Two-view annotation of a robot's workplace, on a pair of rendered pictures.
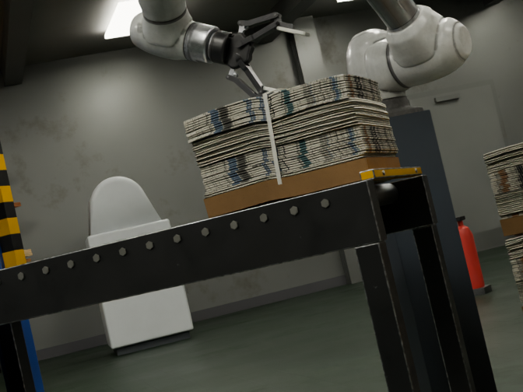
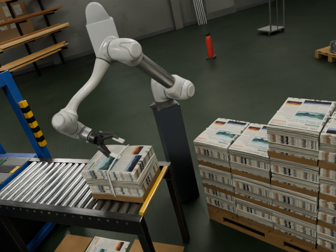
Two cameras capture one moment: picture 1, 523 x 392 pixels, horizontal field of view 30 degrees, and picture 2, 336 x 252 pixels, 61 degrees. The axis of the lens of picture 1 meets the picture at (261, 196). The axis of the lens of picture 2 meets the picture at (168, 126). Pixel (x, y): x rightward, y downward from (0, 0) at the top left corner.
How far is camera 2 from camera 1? 1.52 m
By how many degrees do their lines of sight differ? 31
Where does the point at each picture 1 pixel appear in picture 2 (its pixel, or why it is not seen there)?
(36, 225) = (69, 12)
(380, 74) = (162, 95)
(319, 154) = (127, 191)
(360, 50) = (155, 84)
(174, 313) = not seen: hidden behind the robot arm
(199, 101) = not seen: outside the picture
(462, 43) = (190, 92)
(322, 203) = (126, 223)
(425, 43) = (176, 94)
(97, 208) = (88, 14)
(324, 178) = (129, 199)
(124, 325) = not seen: hidden behind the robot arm
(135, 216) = (101, 17)
